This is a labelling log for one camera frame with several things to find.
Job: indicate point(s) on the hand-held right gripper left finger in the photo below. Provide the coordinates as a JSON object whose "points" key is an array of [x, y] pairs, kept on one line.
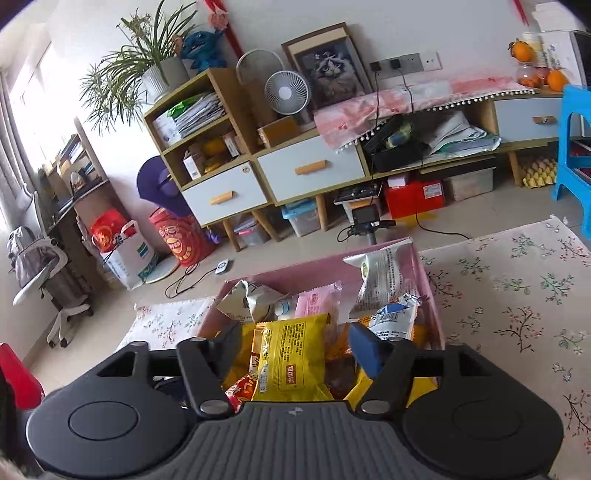
{"points": [[231, 346]]}

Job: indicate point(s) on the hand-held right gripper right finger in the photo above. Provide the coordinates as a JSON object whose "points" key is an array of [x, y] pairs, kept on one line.
{"points": [[364, 348]]}

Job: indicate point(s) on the large yellow snack packet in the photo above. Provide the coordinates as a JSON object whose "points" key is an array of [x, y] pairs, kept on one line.
{"points": [[247, 350], [415, 387]]}

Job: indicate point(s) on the orange cracker packet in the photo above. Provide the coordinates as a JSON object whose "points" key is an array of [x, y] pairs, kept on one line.
{"points": [[339, 344]]}

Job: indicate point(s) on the white bread packet blue print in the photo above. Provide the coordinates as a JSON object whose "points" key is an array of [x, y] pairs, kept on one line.
{"points": [[395, 318]]}

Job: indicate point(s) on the red flower-print snack packet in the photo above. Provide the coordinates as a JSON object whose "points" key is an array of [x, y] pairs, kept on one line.
{"points": [[242, 392]]}

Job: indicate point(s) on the walnut print white packet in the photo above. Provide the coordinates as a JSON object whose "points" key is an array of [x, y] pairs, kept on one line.
{"points": [[251, 302]]}

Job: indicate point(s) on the yellow packet dark label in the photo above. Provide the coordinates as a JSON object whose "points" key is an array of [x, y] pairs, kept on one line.
{"points": [[291, 360]]}

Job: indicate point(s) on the pink wafer packet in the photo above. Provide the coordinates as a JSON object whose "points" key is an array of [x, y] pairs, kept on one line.
{"points": [[318, 300]]}

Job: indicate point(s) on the white packet green logo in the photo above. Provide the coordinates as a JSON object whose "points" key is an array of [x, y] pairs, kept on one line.
{"points": [[383, 277]]}

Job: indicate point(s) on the pink cardboard box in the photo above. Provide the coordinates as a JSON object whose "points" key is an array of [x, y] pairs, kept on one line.
{"points": [[427, 295]]}

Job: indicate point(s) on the white round floor base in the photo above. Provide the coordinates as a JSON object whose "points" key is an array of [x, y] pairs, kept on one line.
{"points": [[164, 272]]}

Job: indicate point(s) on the red cartoon bucket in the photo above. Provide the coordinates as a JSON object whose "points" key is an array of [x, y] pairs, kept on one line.
{"points": [[180, 240]]}

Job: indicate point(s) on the black device on stand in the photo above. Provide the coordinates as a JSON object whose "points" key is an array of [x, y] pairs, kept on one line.
{"points": [[367, 219]]}

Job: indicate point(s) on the white shopping bag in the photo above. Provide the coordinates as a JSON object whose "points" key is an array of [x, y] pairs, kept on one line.
{"points": [[127, 263]]}

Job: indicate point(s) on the clear storage box blue lid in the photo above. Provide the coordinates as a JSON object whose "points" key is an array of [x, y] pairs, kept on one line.
{"points": [[302, 221]]}

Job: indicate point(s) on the red storage box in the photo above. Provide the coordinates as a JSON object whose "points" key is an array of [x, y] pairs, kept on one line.
{"points": [[415, 201]]}

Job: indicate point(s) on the pale blue drawer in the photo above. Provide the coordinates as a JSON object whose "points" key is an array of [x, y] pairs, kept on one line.
{"points": [[517, 120], [286, 184], [231, 180]]}

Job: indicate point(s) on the red gold gift bag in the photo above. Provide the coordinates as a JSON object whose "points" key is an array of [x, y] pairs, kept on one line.
{"points": [[106, 230]]}

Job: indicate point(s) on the small white carton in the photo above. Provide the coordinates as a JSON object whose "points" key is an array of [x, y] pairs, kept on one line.
{"points": [[193, 166]]}

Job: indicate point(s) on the translucent storage box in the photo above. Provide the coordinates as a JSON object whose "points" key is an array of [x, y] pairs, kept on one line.
{"points": [[468, 184]]}

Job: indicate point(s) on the yellow plush item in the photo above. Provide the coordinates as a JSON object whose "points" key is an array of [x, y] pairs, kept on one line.
{"points": [[213, 152]]}

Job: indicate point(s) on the black box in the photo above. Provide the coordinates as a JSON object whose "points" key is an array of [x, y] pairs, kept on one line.
{"points": [[392, 152]]}

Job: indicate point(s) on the white office chair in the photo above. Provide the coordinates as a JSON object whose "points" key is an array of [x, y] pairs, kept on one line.
{"points": [[41, 267]]}

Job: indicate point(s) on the wooden desk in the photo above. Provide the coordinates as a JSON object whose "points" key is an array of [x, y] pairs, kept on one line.
{"points": [[87, 194]]}

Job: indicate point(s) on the wooden drawer cabinet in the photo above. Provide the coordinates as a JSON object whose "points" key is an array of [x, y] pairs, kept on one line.
{"points": [[323, 138]]}

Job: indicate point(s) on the red cloth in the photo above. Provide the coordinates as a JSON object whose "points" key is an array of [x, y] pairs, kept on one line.
{"points": [[18, 378]]}

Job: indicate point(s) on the brown cardboard box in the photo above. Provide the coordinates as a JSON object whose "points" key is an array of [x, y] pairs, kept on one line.
{"points": [[279, 131]]}

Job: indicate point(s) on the wooden tv stand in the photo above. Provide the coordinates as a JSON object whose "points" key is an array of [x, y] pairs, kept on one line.
{"points": [[485, 157]]}

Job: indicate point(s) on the wooden shelf cabinet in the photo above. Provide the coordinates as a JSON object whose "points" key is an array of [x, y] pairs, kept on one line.
{"points": [[240, 115]]}

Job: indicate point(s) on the stack of papers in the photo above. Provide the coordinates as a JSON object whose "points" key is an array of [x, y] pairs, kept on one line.
{"points": [[198, 115]]}

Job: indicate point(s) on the pink tasselled cloth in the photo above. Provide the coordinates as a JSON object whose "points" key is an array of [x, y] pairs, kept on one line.
{"points": [[351, 115]]}

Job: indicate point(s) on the pile of white papers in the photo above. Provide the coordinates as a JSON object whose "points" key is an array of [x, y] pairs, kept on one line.
{"points": [[461, 134]]}

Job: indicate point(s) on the egg tray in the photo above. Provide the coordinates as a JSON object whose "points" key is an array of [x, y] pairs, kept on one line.
{"points": [[540, 173]]}

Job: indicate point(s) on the white desk fan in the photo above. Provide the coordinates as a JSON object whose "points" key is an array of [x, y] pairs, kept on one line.
{"points": [[288, 94]]}

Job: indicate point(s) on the framed cat picture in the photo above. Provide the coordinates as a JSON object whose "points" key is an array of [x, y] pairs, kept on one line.
{"points": [[332, 69]]}

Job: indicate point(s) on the potted green plant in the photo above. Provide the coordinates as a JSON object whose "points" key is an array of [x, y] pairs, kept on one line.
{"points": [[157, 74]]}

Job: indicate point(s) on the blue plastic stool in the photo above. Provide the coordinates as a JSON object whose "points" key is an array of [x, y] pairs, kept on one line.
{"points": [[570, 152]]}

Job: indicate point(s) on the blue plush toy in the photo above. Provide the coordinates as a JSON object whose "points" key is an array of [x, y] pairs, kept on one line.
{"points": [[203, 48]]}

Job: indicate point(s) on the bag of oranges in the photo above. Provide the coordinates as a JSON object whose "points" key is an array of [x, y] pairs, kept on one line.
{"points": [[531, 76]]}

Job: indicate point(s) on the red knot ornament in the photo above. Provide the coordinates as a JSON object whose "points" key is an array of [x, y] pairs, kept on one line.
{"points": [[226, 23]]}

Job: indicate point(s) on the orange fruit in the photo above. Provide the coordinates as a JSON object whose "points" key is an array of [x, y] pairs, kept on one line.
{"points": [[557, 80], [523, 50]]}

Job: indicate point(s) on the red hanging ornament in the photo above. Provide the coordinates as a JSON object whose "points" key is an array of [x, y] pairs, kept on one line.
{"points": [[521, 11]]}

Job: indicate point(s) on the wall power outlets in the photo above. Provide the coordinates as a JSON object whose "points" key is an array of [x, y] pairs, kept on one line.
{"points": [[406, 63]]}

